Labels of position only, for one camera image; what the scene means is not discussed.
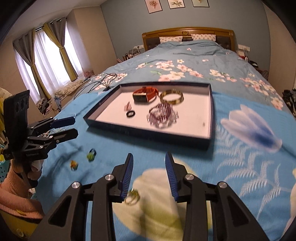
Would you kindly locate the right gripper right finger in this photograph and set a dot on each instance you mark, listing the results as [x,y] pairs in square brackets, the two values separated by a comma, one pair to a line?
[231,219]

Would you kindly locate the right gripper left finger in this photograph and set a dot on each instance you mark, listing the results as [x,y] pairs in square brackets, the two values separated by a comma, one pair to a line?
[66,220]

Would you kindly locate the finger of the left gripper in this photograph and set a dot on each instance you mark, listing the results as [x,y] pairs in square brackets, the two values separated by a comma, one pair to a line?
[61,122]
[56,138]

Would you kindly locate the orange smart watch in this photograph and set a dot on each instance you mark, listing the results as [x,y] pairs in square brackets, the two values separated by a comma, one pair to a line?
[145,94]

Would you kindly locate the yellow amber bangle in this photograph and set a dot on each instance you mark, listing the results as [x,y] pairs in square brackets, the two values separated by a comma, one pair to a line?
[171,96]

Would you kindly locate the pink sleeve forearm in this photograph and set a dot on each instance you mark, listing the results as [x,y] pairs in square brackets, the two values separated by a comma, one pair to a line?
[14,198]

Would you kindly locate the navy white jewelry tray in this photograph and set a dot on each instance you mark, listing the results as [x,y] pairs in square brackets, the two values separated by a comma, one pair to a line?
[188,124]

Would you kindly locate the left hand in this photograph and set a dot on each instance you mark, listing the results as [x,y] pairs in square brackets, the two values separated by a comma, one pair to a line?
[33,169]

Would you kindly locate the blue floral blanket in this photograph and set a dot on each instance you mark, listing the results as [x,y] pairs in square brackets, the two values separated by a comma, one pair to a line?
[264,180]

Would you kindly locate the left grey curtain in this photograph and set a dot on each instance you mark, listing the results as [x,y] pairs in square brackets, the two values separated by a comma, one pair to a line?
[24,46]

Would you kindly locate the right yellow grey curtain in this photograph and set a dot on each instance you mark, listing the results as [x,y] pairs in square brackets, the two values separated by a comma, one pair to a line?
[55,30]

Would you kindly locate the dark clothes pile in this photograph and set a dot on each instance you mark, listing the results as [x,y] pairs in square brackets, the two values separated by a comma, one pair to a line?
[289,97]

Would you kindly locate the blue blossom duvet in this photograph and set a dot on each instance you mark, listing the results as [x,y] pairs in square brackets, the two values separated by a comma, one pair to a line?
[201,61]

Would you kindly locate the left patterned pillow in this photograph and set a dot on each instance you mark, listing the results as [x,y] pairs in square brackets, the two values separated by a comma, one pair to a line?
[170,39]

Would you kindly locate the patterned pillow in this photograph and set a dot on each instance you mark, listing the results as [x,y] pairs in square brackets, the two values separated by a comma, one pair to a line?
[170,39]
[210,37]

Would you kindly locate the left framed flower picture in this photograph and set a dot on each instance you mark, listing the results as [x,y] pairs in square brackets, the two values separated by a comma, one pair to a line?
[153,6]

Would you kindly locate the framed flower picture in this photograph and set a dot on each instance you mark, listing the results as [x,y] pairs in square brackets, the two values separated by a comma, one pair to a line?
[153,6]
[175,4]

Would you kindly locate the middle framed flower picture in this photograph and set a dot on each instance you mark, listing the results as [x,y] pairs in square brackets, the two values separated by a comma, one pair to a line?
[175,4]

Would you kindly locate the right patterned pillow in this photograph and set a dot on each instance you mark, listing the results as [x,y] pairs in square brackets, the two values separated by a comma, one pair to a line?
[210,37]

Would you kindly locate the wooden headboard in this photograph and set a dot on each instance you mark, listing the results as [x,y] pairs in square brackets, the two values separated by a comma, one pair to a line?
[224,37]

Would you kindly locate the right framed plant picture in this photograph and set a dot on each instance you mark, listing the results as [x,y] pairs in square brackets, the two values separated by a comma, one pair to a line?
[200,3]

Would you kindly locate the wall power socket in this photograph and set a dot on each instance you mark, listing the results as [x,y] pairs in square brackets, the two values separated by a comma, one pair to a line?
[244,48]

